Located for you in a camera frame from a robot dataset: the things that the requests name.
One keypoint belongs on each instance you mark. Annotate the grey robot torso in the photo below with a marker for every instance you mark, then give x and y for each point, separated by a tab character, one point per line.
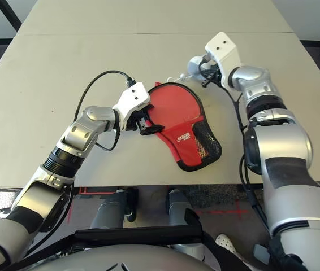
126	258

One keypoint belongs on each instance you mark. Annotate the black metal table frame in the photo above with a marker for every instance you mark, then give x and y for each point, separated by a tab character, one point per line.
10	12

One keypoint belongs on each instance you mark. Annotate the grey foot pedal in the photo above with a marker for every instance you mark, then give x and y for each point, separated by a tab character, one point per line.
261	252

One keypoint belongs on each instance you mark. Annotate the grey robot left leg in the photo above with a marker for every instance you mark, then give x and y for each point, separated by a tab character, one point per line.
109	210

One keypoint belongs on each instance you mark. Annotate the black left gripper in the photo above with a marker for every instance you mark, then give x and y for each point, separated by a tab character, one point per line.
137	121

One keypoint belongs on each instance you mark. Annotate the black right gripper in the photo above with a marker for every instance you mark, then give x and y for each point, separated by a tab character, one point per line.
215	74

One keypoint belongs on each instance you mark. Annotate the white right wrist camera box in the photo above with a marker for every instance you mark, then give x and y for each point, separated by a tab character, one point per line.
225	53

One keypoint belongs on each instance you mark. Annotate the grey robot right leg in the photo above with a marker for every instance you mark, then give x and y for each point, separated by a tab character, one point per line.
179	210

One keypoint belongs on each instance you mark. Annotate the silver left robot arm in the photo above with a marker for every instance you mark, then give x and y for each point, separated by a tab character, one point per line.
64	146

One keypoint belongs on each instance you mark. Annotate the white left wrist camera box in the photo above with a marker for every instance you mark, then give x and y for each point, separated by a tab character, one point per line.
133	97

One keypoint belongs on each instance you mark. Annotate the white perforated shoe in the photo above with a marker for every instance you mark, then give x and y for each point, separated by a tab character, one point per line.
228	243

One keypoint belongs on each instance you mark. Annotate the black and red paddle case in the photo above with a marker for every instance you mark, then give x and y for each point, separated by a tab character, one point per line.
188	152

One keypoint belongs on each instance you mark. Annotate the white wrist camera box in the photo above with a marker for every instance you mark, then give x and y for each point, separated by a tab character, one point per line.
133	97
225	53

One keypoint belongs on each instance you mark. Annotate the grey robot leg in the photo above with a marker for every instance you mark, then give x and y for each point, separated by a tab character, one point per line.
109	210
179	210

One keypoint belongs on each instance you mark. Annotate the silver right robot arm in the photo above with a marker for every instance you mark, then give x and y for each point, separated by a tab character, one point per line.
278	146

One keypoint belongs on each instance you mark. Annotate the grey speckled floor mat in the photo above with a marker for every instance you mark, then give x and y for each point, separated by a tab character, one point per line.
213	196

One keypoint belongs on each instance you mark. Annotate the red floor tape lines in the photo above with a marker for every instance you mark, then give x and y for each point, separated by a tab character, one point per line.
71	209

